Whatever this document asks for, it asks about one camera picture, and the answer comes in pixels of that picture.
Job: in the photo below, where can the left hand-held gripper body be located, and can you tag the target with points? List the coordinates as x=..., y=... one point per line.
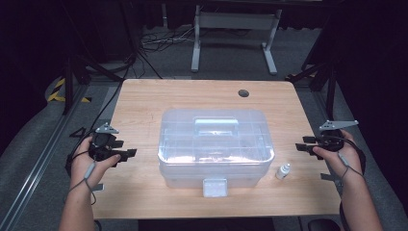
x=101, y=146

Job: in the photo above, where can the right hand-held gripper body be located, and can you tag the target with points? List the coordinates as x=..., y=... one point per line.
x=332, y=141

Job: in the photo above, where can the small white bottle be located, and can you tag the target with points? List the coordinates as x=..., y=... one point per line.
x=283, y=172

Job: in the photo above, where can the clear plastic storage box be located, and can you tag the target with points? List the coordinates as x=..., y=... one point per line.
x=215, y=150

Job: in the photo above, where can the person's right hand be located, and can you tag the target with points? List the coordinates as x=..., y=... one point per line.
x=348, y=163

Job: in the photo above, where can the person's left hand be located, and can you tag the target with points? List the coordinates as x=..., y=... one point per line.
x=81, y=166

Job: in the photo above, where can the black tripod stand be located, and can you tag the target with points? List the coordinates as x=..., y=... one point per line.
x=330, y=86
x=72, y=80

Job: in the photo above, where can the yellow black hazard tape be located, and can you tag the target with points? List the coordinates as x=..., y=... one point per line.
x=57, y=94

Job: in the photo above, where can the grey metal table bracket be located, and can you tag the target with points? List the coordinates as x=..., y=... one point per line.
x=98, y=187
x=330, y=178

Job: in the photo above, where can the aluminium floor rail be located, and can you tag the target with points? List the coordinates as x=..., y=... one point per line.
x=38, y=163

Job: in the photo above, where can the white metal desk frame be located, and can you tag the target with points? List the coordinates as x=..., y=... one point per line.
x=236, y=20

